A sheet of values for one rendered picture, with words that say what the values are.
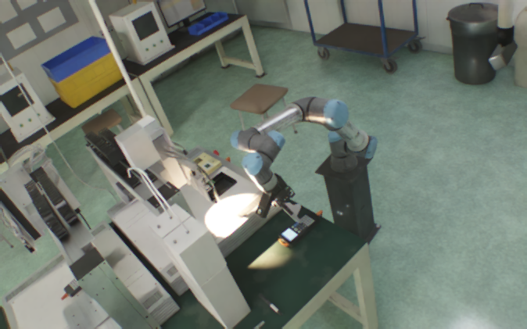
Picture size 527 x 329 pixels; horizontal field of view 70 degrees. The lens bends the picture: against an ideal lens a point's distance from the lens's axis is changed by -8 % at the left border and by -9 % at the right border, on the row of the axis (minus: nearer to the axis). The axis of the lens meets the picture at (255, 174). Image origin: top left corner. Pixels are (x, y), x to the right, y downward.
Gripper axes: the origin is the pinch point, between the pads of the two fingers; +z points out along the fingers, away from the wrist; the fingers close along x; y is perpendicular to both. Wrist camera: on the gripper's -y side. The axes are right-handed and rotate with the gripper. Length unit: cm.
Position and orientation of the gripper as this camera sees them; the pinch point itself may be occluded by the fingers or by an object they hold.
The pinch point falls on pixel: (288, 214)
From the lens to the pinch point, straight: 169.9
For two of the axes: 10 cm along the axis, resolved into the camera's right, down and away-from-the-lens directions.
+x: -5.8, -3.8, 7.2
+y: 6.7, -7.3, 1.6
